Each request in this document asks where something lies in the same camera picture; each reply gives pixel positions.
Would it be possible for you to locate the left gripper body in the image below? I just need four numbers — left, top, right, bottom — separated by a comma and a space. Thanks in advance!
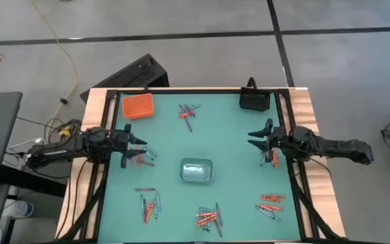
105, 129, 126, 161

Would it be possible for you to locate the black desk foot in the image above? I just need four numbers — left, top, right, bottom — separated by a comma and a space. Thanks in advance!
0, 165, 68, 198

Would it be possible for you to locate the green table mat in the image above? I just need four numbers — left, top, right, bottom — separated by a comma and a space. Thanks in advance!
97, 91, 303, 243

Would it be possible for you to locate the white canister blue label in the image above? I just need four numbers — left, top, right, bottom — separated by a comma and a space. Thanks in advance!
2, 199, 35, 219

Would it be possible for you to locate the clear plastic centre tray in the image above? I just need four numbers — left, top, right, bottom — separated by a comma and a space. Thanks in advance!
178, 157, 215, 184

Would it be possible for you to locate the white cable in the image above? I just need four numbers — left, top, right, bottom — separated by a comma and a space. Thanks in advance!
7, 137, 47, 150

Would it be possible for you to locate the black plastic basket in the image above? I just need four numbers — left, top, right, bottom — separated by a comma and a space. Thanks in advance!
239, 87, 271, 112

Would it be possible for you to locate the black table frame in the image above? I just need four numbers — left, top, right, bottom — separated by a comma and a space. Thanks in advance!
54, 87, 347, 244

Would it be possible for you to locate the orange plastic basket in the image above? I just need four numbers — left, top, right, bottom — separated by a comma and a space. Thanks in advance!
122, 92, 155, 120

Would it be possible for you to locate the yellow cable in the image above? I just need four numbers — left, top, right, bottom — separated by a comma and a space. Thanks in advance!
30, 0, 79, 142

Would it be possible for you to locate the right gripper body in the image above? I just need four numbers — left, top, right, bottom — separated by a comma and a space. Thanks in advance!
272, 125, 297, 159

